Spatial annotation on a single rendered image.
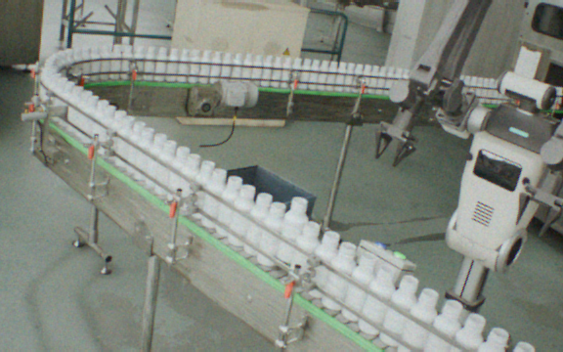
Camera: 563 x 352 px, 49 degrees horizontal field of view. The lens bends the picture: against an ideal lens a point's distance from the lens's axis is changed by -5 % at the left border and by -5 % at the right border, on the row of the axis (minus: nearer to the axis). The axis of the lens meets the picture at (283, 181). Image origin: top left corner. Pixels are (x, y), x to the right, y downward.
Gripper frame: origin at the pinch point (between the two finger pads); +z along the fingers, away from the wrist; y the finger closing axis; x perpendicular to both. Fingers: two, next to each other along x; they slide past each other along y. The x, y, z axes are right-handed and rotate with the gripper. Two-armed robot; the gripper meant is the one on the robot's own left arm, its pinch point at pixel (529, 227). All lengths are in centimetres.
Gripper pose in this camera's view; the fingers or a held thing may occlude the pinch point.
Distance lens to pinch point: 161.8
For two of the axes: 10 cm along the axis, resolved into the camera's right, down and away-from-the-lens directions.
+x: 4.5, 2.0, 8.7
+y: 7.7, 4.0, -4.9
